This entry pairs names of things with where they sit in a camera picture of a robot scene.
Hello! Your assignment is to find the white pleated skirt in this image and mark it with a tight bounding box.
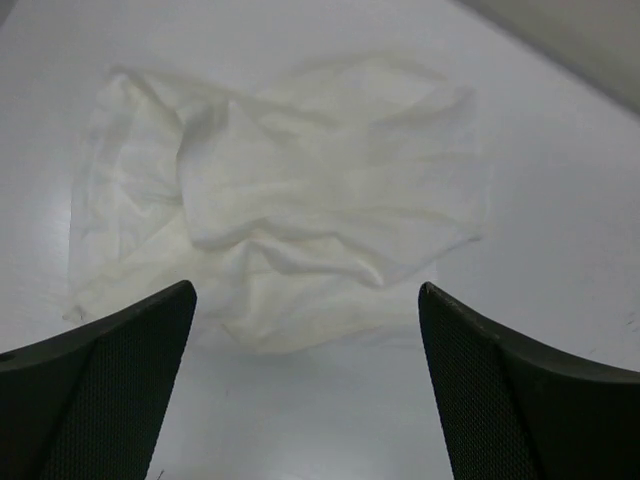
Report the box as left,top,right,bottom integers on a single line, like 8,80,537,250
65,56,491,353

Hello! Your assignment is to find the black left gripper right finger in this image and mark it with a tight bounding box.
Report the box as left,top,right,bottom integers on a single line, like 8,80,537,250
418,282,639,479

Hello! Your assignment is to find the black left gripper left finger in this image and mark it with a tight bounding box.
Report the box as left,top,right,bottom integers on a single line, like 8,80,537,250
1,281,196,479

